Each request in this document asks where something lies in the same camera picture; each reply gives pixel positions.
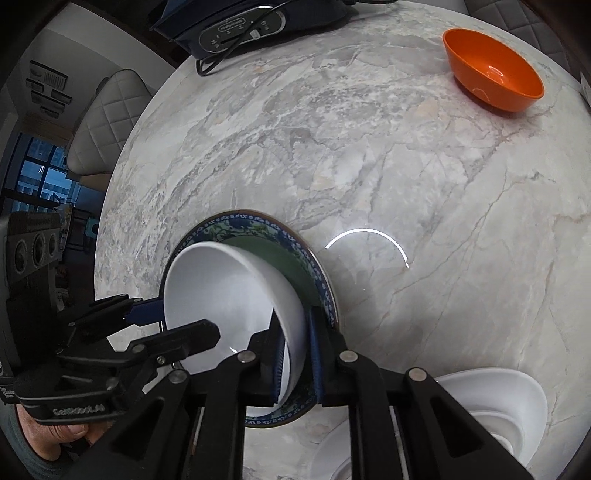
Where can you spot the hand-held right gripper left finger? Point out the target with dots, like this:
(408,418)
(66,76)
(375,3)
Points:
(277,364)

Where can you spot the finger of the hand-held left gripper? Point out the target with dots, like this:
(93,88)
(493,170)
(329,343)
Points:
(184,339)
(145,311)

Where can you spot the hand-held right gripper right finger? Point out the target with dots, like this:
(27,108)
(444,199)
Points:
(315,350)

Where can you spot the small white bowl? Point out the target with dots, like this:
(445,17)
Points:
(217,295)

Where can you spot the green blue floral plate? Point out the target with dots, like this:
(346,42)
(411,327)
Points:
(286,263)

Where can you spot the white deep plate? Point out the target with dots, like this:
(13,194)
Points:
(346,468)

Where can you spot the person's left hand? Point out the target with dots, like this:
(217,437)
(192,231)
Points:
(60,434)

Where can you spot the window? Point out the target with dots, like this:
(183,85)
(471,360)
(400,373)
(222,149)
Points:
(37,170)

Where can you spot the white quilted chair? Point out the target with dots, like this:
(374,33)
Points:
(111,120)

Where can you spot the black electric appliance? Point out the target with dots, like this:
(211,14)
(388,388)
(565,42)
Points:
(249,21)

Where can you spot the orange bowl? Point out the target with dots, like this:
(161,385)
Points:
(489,74)

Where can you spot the grey quilted chair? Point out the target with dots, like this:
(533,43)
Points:
(508,18)

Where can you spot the wall picture frames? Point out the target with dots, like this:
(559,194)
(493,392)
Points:
(48,85)

